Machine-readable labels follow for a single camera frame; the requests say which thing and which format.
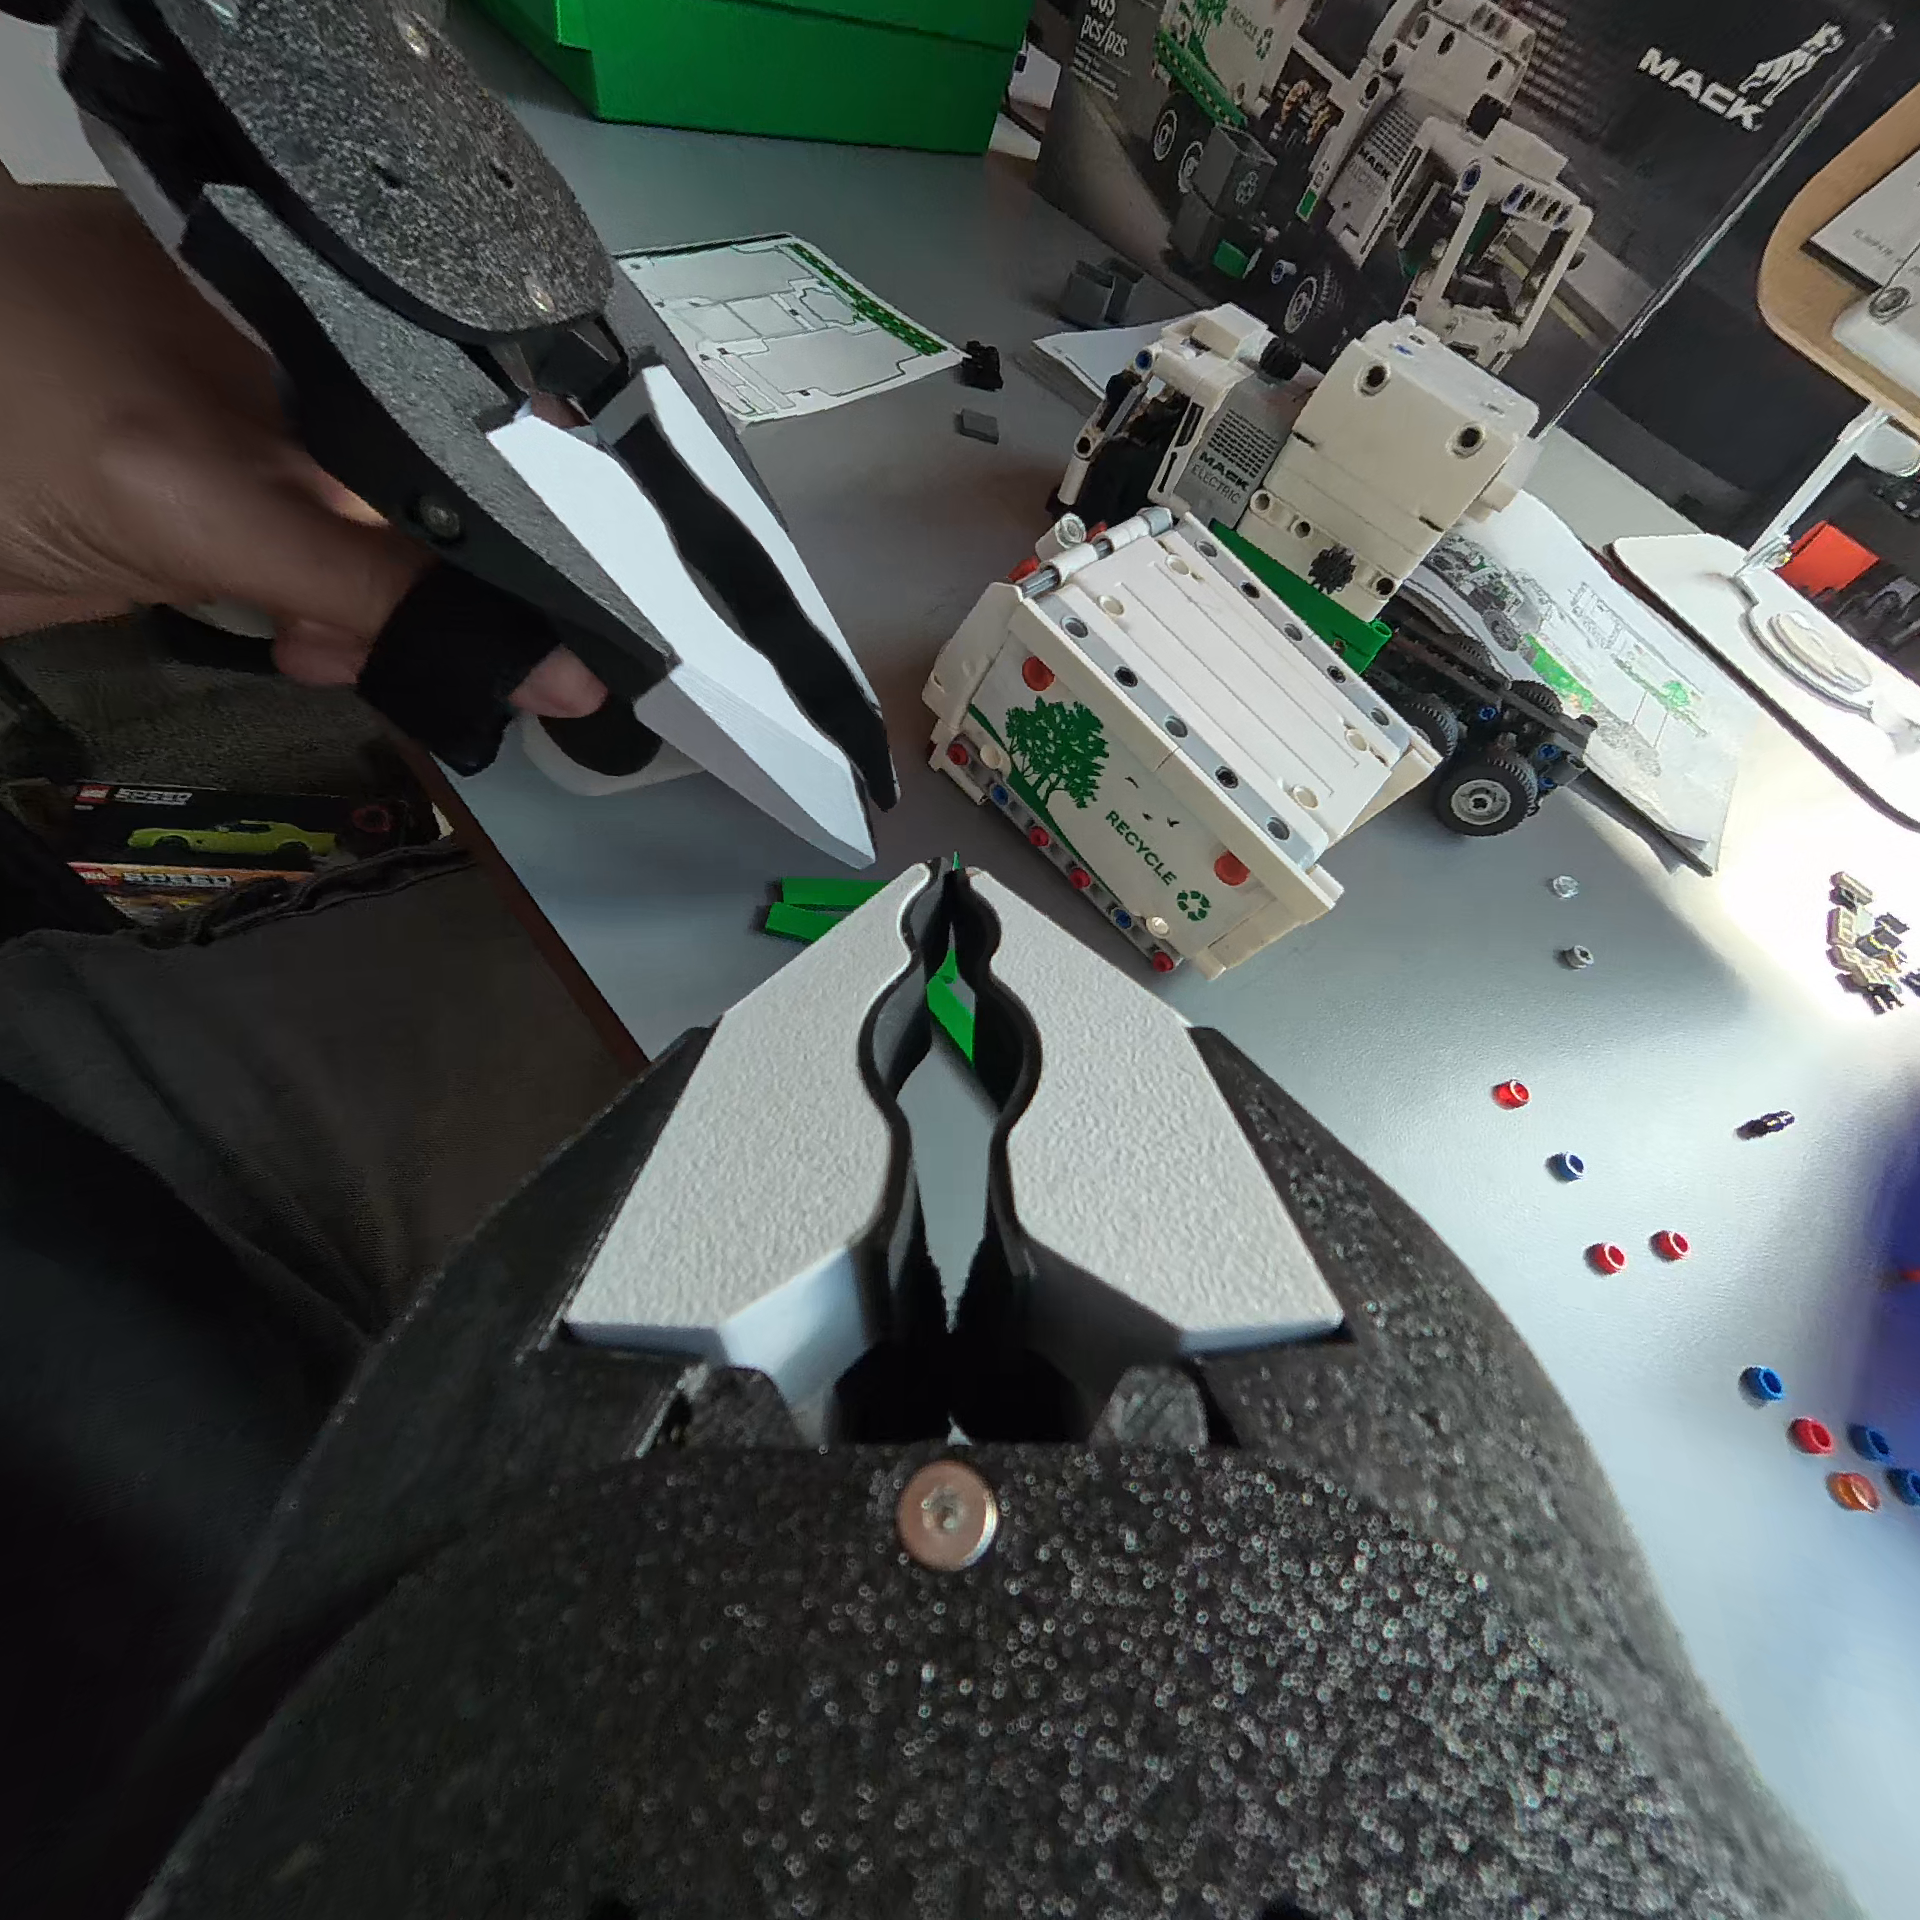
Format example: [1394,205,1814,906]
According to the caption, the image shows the instruction sign on stand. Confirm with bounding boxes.
[1604,82,1920,833]

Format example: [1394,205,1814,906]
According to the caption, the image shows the white lego container body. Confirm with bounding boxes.
[919,507,1443,978]

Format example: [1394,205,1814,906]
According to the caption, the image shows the green cardboard box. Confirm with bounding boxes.
[483,0,1032,156]

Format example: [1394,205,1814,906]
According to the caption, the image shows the group of small coloured studs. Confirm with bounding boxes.
[1488,1074,1920,1514]

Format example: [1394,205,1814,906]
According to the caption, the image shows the lego car box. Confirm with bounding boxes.
[68,782,452,919]

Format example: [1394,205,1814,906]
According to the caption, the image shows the dark lego truck box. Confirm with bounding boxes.
[1032,0,1898,448]

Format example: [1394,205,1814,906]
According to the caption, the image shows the lego instruction booklet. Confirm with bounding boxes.
[1032,318,1762,877]

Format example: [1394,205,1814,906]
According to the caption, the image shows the green brick beams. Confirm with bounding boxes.
[919,849,982,1065]

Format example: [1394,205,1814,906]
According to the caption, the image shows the red box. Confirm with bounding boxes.
[1786,516,1886,601]

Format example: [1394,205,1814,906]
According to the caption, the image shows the white instruction sheet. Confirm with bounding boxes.
[1807,146,1920,392]

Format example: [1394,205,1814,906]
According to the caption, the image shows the sticker sheet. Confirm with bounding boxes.
[612,231,959,431]

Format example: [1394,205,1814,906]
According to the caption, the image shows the person's left hand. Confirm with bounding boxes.
[0,183,603,720]

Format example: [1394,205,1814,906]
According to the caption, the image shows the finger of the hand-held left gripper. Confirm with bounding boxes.
[612,358,902,815]
[483,416,877,869]

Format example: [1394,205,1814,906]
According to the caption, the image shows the person's dark clothing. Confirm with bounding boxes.
[0,617,664,1920]

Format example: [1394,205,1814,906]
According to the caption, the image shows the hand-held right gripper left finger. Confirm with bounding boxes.
[560,856,959,1443]

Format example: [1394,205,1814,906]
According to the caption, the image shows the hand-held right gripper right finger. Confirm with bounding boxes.
[951,862,1347,1443]

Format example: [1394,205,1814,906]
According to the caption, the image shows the white green lego truck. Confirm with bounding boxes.
[1050,308,1597,839]

